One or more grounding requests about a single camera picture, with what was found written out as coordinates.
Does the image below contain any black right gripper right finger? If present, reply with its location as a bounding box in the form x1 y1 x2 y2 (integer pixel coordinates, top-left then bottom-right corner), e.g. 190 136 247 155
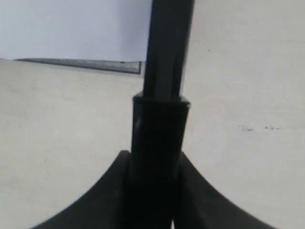
173 154 272 229

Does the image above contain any grey paper cutter base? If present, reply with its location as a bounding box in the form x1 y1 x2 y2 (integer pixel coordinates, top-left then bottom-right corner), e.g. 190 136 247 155
16 58 142 74

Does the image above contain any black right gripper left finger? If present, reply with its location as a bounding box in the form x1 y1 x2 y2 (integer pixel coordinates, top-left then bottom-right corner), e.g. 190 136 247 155
35 151 131 229

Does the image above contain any black cutter blade lever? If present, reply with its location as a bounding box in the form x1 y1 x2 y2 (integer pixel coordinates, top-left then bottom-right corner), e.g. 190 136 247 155
125 0 194 229

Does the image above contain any white paper sheet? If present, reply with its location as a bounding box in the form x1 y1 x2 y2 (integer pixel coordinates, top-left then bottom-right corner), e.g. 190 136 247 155
0 0 152 62

